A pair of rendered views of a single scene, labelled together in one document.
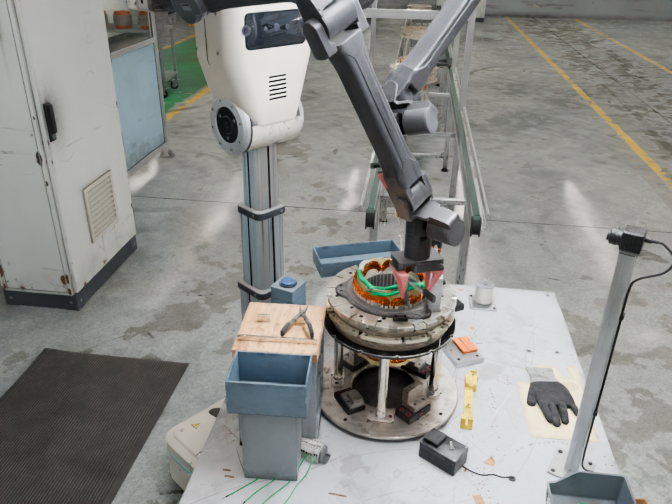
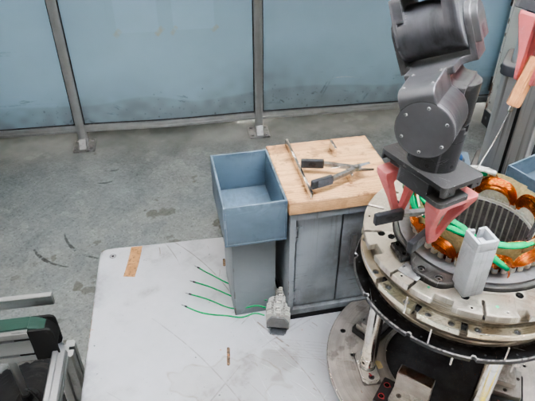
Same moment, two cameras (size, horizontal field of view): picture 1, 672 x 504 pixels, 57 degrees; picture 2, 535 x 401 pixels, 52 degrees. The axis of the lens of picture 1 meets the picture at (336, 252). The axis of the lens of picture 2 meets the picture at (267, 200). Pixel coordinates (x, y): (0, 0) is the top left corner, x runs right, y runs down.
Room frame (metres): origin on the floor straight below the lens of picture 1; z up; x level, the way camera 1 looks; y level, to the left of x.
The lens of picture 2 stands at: (0.86, -0.64, 1.60)
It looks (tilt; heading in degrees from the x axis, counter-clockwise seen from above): 37 degrees down; 74
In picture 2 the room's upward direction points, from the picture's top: straight up
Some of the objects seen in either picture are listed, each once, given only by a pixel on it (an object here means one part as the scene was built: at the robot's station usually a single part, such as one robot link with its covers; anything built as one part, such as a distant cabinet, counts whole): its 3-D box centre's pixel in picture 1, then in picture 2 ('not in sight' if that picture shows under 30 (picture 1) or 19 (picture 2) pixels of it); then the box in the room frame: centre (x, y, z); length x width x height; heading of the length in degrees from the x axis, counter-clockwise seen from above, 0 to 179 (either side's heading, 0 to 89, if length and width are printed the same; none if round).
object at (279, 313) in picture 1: (281, 330); (329, 172); (1.19, 0.12, 1.05); 0.20 x 0.19 x 0.02; 176
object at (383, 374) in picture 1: (382, 384); (373, 328); (1.19, -0.12, 0.91); 0.02 x 0.02 x 0.21
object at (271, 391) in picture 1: (272, 419); (247, 238); (1.04, 0.13, 0.92); 0.17 x 0.11 x 0.28; 86
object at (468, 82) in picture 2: (421, 221); (447, 99); (1.19, -0.18, 1.34); 0.07 x 0.06 x 0.07; 45
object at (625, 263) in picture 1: (597, 370); not in sight; (1.05, -0.56, 1.07); 0.03 x 0.03 x 0.57; 58
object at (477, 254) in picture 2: (435, 292); (475, 262); (1.24, -0.23, 1.14); 0.03 x 0.03 x 0.09; 89
